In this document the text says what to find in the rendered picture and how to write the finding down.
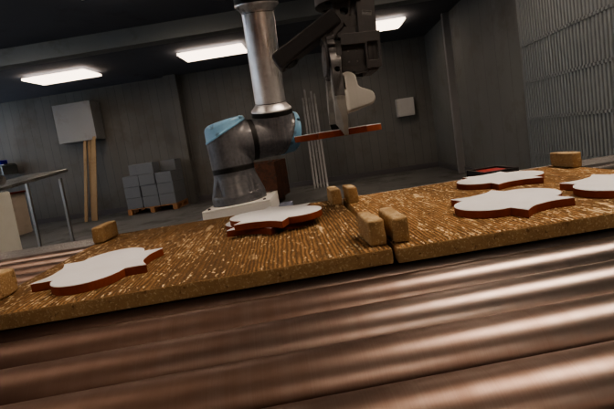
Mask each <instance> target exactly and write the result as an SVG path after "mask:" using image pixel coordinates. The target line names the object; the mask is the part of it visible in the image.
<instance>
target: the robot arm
mask: <svg viewBox="0 0 614 409"><path fill-rule="evenodd" d="M233 2H234V7H235V9H237V10H238V11H239V12H240V13H241V16H242V22H243V28H244V34H245V40H246V46H247V52H248V58H249V69H250V76H251V81H252V88H253V93H254V100H255V107H254V108H253V110H252V111H251V117H252V119H250V120H245V118H244V116H243V115H238V116H235V117H232V118H228V119H225V120H222V121H218V122H215V123H213V124H211V125H208V126H207V127H206V128H205V138H206V147H207V151H208V156H209V160H210V164H211V168H212V172H213V176H214V186H213V195H212V202H213V206H214V207H226V206H232V205H240V204H245V203H248V202H251V201H255V200H258V199H260V198H263V197H265V196H267V194H266V189H265V187H264V185H263V183H262V182H261V180H260V178H259V177H258V175H257V173H256V171H255V167H254V163H253V161H254V160H258V159H263V158H268V157H271V156H276V155H284V154H286V153H289V152H294V151H296V150H297V149H298V148H299V145H300V142H296V143H295V140H294V137H296V136H301V135H302V125H301V122H300V117H299V115H298V114H297V113H296V112H295V111H292V109H291V105H289V104H288V103H287V102H286V101H285V95H284V87H283V81H282V74H281V72H284V71H286V70H287V69H290V68H294V67H295V66H296V65H297V63H298V61H299V60H300V59H301V58H303V57H304V56H306V55H307V54H308V53H309V52H311V51H312V50H313V49H315V48H316V47H317V46H319V45H320V46H321V48H322V65H323V76H324V80H325V91H326V100H327V109H328V116H329V123H330V128H331V129H332V131H334V130H339V129H340V130H341V131H342V133H343V134H344V135H345V136H346V135H349V130H348V116H347V114H350V113H352V112H355V111H357V110H360V109H362V108H364V107H366V106H369V105H371V104H373V103H374V101H375V99H376V96H375V93H374V92H373V91H372V90H370V89H364V88H361V87H360V86H358V84H357V80H356V79H357V78H361V77H363V76H371V75H373V73H375V72H376V71H377V70H378V69H379V67H383V66H382V55H381V44H380V33H379V30H376V12H375V1H374V0H314V5H315V10H316V11H317V12H319V13H322V14H323V15H322V16H320V17H319V18H317V19H316V20H315V21H314V22H312V23H311V24H310V25H309V26H307V27H306V28H304V29H303V31H302V32H300V33H299V34H298V35H296V36H295V37H294V38H292V39H291V40H290V41H289V42H287V43H286V44H284V45H281V46H279V47H278V39H277V32H276V26H275V18H274V8H275V7H276V6H277V4H278V3H279V2H278V0H233ZM341 13H345V15H342V14H341ZM377 47H378V48H377ZM378 57H379V59H378Z"/></svg>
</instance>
